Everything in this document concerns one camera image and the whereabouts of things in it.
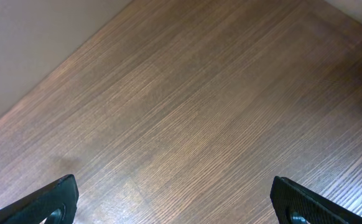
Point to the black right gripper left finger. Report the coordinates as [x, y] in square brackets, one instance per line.
[54, 203]

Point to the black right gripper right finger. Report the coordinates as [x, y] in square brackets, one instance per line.
[293, 203]

